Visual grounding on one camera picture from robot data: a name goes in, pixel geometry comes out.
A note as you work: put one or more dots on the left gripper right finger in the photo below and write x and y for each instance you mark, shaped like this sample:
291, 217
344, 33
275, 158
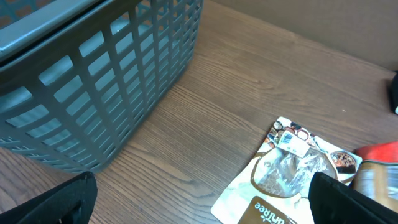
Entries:
332, 202

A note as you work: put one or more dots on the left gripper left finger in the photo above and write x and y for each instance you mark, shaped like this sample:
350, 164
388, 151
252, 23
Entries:
70, 202

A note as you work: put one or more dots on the orange spaghetti package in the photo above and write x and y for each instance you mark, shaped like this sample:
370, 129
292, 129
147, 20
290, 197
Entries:
376, 177

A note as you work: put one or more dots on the beige brown snack pouch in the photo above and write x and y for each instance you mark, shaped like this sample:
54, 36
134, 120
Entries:
274, 186

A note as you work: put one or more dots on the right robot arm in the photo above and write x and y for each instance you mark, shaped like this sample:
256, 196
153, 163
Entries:
393, 93

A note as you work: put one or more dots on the grey plastic shopping basket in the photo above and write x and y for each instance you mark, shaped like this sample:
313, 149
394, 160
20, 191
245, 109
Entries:
79, 77

